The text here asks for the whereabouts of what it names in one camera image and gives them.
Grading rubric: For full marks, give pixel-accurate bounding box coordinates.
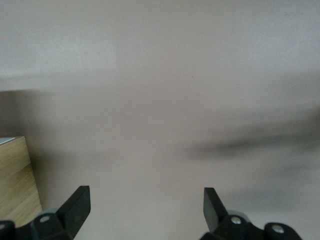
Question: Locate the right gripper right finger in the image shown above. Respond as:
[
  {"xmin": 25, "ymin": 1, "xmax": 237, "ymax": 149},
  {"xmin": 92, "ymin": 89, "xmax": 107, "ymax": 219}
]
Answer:
[{"xmin": 199, "ymin": 187, "xmax": 303, "ymax": 240}]

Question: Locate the wooden drawer cabinet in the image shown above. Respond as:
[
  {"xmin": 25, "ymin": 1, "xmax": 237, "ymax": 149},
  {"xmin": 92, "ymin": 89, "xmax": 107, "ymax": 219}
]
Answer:
[{"xmin": 0, "ymin": 136, "xmax": 43, "ymax": 227}]

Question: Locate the brown paper table cover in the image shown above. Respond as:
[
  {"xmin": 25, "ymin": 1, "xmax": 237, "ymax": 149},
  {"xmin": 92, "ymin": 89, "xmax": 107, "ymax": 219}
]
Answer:
[{"xmin": 0, "ymin": 0, "xmax": 320, "ymax": 240}]

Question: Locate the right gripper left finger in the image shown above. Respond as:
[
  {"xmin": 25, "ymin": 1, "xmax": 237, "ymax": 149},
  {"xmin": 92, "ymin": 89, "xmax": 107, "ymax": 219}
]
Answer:
[{"xmin": 0, "ymin": 185, "xmax": 91, "ymax": 240}]

